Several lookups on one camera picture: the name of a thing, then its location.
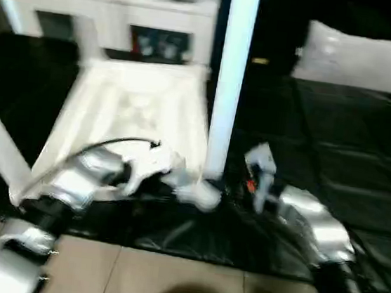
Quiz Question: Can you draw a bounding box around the white plastic table top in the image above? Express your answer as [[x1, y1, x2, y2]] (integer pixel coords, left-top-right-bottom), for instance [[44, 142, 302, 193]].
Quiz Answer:
[[8, 43, 238, 230]]

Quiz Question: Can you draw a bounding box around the red packet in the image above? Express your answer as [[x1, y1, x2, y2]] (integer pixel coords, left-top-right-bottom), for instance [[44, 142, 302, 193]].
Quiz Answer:
[[129, 30, 143, 55]]

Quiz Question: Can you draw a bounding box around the black cabinet with gold label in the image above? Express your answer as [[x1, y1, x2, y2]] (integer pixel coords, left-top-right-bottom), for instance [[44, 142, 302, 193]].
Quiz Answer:
[[208, 0, 316, 82]]

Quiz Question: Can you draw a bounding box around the grey cushion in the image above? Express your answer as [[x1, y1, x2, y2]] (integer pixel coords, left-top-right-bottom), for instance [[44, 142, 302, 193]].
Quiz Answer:
[[290, 18, 391, 92]]

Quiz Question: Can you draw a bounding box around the white sideboard cabinet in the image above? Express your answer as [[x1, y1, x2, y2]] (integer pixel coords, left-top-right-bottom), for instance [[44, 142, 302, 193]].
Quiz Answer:
[[6, 0, 220, 65]]

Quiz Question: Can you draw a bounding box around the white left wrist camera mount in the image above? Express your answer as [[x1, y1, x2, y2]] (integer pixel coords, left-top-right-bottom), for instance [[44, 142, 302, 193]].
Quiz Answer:
[[118, 141, 183, 202]]

